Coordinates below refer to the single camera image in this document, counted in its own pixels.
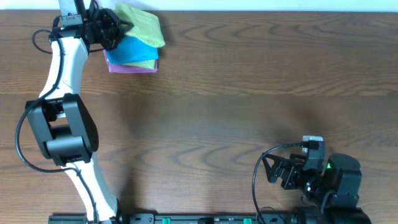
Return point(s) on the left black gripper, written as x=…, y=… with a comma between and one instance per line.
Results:
x=112, y=29

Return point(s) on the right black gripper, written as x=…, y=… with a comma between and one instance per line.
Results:
x=293, y=167

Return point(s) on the light green cloth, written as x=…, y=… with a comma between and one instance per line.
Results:
x=146, y=25

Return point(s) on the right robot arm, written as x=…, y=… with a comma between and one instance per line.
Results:
x=332, y=190

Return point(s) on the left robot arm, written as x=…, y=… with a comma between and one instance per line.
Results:
x=62, y=126

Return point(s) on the blue folded cloth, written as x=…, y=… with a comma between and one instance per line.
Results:
x=131, y=49

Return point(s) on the purple folded cloth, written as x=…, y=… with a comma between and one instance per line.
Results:
x=127, y=69

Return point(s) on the green folded cloth in stack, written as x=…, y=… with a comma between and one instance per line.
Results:
x=148, y=64

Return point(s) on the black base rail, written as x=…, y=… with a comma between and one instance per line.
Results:
x=272, y=218

